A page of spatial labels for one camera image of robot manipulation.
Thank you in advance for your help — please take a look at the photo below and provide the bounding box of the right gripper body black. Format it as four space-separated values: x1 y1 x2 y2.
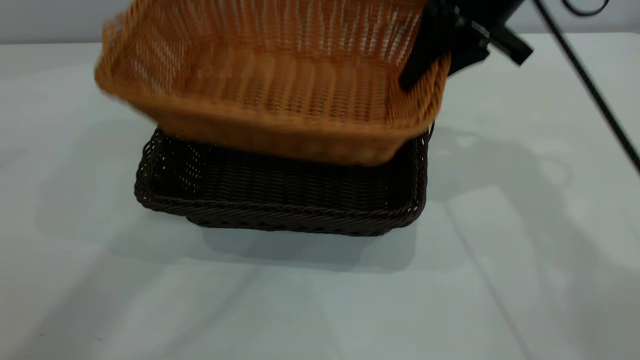
427 0 534 67

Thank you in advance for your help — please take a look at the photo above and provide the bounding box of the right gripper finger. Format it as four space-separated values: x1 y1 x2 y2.
399 4 449 92
448 42 491 77

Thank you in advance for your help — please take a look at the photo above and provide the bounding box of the orange wicker basket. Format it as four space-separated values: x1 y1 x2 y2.
94 0 452 167

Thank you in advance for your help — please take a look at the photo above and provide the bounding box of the black wicker basket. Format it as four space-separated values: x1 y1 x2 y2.
134 124 434 237

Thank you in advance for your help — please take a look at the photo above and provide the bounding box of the black cable loop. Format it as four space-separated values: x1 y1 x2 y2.
562 0 611 17

